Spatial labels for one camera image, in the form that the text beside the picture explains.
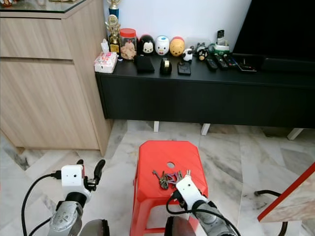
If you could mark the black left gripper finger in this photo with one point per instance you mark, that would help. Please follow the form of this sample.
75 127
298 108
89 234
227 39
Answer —
79 162
99 169

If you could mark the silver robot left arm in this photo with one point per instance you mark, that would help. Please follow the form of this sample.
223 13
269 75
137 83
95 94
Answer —
64 221

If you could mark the silver key bunch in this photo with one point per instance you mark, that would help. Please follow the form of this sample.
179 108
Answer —
161 180

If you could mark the silver robot left leg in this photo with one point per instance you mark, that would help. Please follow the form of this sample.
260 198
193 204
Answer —
96 229

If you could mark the red plastic stool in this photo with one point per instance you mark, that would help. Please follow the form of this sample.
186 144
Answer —
170 152

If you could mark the white console leg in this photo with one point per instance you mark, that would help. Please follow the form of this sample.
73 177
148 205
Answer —
205 129
155 127
296 133

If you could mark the light wooden cabinet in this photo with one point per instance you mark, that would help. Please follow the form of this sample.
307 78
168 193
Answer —
49 98

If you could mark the black metal table leg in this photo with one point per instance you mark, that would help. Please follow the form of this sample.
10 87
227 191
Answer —
266 192

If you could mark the black TV console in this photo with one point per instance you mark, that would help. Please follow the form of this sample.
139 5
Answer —
187 98

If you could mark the pink tissue pack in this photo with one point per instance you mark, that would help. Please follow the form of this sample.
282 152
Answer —
106 63

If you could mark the black wallet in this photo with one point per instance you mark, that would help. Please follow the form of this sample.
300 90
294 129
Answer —
144 65

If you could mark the marble table with red edge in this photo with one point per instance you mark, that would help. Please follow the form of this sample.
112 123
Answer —
295 201

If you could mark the black tape dispenser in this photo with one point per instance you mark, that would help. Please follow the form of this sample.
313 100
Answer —
166 67

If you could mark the clear jar with red lid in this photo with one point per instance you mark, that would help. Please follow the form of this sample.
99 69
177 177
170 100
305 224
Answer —
128 48

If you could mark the black egg-shaped toy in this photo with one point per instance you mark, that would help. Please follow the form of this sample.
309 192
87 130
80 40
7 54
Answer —
146 45

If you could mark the gold and blue trophy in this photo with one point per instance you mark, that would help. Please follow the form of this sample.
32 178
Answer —
114 33

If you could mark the white egg-shaped toy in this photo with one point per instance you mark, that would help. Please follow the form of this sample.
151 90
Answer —
162 46

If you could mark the black remote control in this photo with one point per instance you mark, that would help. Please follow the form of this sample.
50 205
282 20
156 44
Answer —
221 61
230 61
211 63

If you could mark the small panda figure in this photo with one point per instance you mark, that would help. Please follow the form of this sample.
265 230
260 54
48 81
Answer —
187 54

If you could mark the yellow egg-shaped toy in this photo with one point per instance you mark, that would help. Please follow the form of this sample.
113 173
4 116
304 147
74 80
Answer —
177 47

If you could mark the small dark figure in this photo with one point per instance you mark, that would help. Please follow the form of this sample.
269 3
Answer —
201 51

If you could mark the black flat device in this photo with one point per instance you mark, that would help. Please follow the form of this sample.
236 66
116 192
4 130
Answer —
248 63

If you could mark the green phone base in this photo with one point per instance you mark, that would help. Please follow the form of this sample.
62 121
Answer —
219 48

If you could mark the black television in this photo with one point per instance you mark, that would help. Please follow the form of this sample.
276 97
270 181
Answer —
275 29

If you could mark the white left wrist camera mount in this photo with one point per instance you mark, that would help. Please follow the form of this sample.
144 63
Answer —
72 177

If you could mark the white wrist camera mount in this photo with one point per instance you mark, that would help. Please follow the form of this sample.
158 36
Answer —
191 189
72 177

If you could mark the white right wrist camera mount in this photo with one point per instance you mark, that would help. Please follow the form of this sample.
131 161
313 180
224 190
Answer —
191 189

